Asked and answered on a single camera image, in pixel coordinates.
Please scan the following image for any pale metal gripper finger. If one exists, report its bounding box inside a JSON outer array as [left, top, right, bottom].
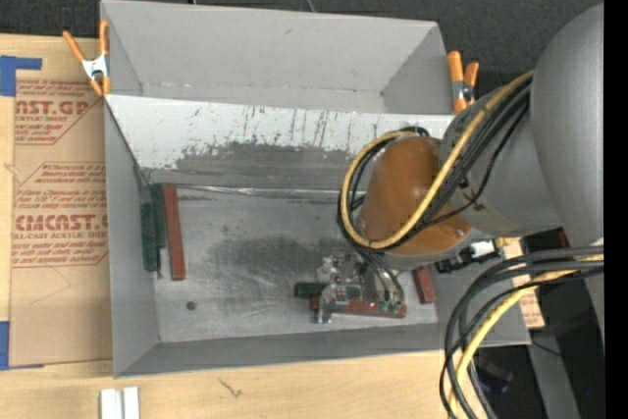
[[313, 289, 347, 325], [316, 258, 344, 287]]

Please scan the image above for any dark green flat block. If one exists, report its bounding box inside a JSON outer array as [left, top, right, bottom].
[[293, 281, 326, 300], [140, 202, 158, 273], [149, 183, 167, 253]]

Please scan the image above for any red-brown flat block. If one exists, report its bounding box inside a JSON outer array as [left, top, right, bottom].
[[162, 183, 188, 282], [411, 266, 438, 305], [309, 297, 408, 320]]

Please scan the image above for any grey metal bin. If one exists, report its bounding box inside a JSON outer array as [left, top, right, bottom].
[[99, 0, 532, 379]]

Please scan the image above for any brown cardboard board red print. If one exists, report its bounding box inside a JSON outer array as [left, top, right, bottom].
[[0, 32, 115, 370]]

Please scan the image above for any black cylinder on white bracket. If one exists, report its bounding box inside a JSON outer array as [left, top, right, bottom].
[[435, 238, 497, 275]]

